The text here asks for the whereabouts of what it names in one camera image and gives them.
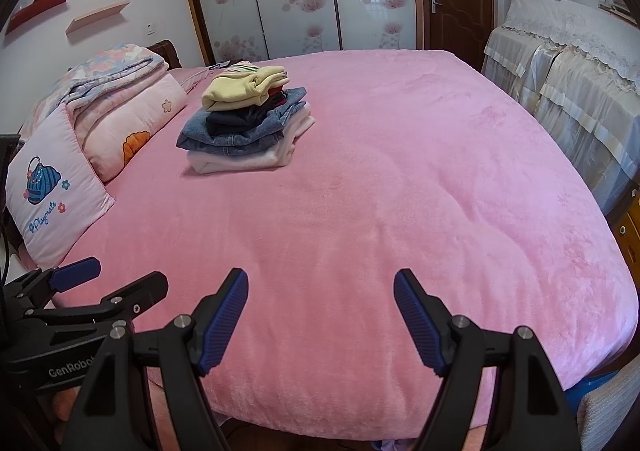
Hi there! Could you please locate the yellow cabinet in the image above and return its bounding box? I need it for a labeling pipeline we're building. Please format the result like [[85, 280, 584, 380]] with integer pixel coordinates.
[[612, 198, 640, 282]]

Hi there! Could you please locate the blue plastic stool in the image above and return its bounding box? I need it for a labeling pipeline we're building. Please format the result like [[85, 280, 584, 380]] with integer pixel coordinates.
[[562, 365, 626, 398]]

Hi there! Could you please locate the pink wall shelf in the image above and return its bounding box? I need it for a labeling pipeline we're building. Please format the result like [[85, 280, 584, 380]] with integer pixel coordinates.
[[66, 1, 131, 36]]

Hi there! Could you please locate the navy folded garment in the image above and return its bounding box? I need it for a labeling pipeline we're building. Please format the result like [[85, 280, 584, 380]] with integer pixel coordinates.
[[206, 103, 273, 136]]

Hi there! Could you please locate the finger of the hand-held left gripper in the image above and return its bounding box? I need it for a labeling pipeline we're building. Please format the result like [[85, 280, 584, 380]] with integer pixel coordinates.
[[22, 271, 169, 332], [0, 257, 102, 319]]

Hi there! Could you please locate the lace covered furniture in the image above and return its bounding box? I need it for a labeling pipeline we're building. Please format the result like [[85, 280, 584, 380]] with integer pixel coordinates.
[[481, 0, 640, 216]]

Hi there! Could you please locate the yellow knit cardigan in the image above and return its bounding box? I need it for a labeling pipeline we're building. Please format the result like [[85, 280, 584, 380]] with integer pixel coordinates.
[[201, 62, 290, 112]]

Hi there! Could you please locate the folded floral quilt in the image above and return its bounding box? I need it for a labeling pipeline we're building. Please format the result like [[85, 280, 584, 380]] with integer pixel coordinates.
[[20, 43, 170, 132]]

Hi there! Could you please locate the white bag print pillow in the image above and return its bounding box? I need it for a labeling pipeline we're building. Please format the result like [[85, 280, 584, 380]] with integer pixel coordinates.
[[5, 103, 116, 269]]

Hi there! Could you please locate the red wall shelf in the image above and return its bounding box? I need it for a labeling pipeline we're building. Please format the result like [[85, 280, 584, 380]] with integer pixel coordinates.
[[5, 0, 76, 36]]

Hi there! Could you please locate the white knitted cloth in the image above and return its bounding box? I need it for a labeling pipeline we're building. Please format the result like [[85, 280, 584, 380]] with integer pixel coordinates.
[[575, 371, 640, 451]]

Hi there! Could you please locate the pink flower print pillow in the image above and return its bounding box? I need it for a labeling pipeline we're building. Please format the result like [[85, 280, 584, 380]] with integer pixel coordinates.
[[82, 72, 190, 183]]

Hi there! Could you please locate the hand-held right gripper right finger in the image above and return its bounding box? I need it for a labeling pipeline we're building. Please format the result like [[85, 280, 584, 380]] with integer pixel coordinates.
[[393, 268, 583, 451]]

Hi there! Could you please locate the brown wooden door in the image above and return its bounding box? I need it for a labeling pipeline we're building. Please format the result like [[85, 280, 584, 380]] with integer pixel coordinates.
[[415, 0, 498, 74]]

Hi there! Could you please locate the blue denim garment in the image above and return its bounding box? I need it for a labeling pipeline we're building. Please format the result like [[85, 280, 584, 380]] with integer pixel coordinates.
[[176, 87, 308, 158]]

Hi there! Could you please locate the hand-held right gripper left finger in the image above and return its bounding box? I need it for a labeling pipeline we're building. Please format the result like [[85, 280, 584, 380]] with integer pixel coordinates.
[[57, 267, 250, 451]]

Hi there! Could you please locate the dark wooden headboard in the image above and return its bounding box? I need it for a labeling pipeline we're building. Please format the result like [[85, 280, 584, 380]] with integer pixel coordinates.
[[145, 38, 183, 72]]

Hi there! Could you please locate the pink bed blanket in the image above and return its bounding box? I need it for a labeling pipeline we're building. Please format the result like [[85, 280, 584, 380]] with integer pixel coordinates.
[[50, 48, 638, 432]]

